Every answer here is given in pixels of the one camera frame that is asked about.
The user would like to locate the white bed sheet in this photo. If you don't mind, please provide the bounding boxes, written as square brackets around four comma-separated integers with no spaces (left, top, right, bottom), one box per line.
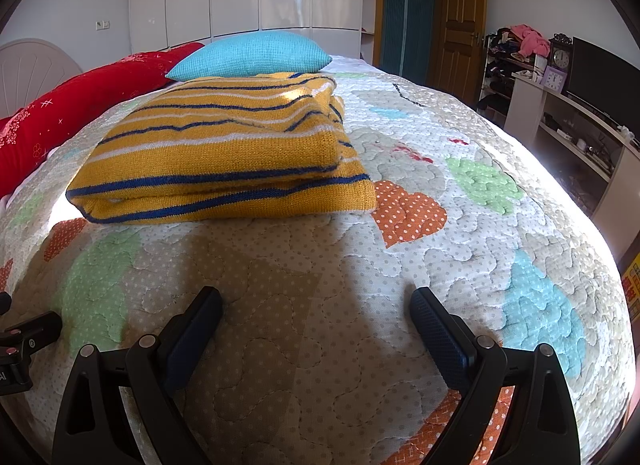
[322,55,378,73]

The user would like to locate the heart patterned quilted bedspread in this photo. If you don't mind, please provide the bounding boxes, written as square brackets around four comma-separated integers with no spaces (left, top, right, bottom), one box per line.
[1,72,636,464]

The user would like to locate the long red pillow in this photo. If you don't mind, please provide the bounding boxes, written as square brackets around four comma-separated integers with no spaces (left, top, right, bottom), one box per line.
[0,41,203,196]

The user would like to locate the pink cloth on shelf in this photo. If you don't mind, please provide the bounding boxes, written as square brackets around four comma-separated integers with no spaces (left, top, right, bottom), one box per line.
[510,24,550,58]

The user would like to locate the white shelf unit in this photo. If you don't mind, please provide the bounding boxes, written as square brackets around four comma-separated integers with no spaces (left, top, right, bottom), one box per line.
[476,26,640,261]

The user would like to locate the purple alarm clock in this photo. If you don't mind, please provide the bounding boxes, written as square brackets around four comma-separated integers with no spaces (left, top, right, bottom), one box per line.
[541,65,567,93]

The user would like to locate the teal door curtain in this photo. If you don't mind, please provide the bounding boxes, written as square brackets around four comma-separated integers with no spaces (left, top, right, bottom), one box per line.
[380,0,435,86]

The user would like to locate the black television screen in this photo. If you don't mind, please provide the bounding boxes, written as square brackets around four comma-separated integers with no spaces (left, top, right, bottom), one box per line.
[565,37,640,136]

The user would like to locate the brown wooden door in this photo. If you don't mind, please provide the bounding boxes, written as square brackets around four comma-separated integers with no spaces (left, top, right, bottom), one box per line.
[427,0,487,106]

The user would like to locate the black ornate clock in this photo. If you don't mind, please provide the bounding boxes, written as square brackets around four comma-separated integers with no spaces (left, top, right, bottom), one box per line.
[548,34,573,73]

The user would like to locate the white bed headboard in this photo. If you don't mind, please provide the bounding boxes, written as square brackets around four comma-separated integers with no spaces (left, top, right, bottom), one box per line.
[0,39,82,117]

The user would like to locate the turquoise knit cushion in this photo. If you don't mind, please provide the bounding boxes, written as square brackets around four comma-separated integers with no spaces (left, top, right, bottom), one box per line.
[167,30,332,81]

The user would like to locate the yellow striped knit sweater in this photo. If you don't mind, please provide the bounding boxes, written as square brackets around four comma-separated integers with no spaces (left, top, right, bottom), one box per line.
[66,73,376,224]

